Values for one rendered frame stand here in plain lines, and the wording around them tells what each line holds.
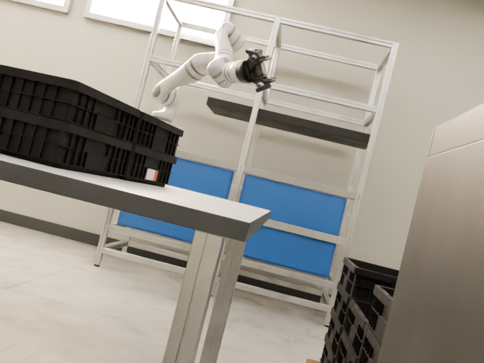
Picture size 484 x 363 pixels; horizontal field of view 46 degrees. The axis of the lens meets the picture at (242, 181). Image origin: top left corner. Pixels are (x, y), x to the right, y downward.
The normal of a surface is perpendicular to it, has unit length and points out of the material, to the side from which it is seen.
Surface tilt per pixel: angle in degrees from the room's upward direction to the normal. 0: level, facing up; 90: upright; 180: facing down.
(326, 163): 90
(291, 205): 90
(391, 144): 90
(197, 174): 90
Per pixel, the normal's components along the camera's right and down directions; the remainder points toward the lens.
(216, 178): -0.07, -0.04
